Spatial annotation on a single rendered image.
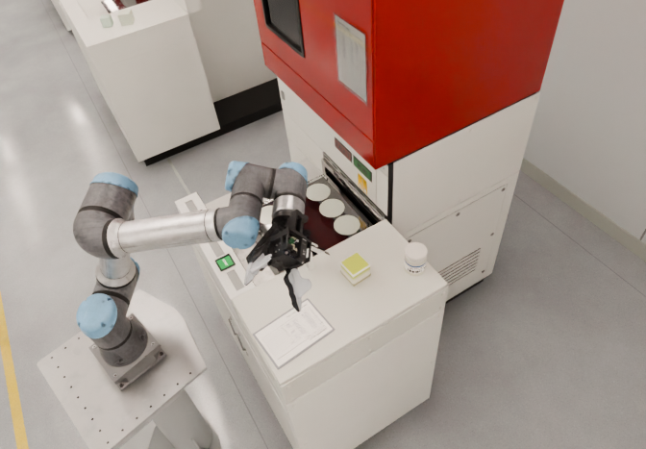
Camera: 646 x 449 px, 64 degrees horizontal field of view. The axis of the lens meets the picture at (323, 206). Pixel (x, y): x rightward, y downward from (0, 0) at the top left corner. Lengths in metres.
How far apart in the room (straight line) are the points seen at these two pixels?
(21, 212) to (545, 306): 3.31
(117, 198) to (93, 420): 0.78
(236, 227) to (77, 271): 2.38
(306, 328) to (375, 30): 0.89
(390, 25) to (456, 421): 1.77
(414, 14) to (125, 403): 1.44
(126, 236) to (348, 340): 0.73
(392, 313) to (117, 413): 0.91
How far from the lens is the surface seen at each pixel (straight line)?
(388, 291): 1.69
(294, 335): 1.62
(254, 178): 1.20
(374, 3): 1.37
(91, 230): 1.31
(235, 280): 1.79
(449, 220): 2.19
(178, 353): 1.86
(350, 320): 1.63
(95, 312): 1.67
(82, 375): 1.95
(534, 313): 2.90
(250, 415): 2.60
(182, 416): 2.22
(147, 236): 1.23
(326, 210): 2.01
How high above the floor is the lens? 2.37
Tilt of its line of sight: 46 degrees down
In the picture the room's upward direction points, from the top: 7 degrees counter-clockwise
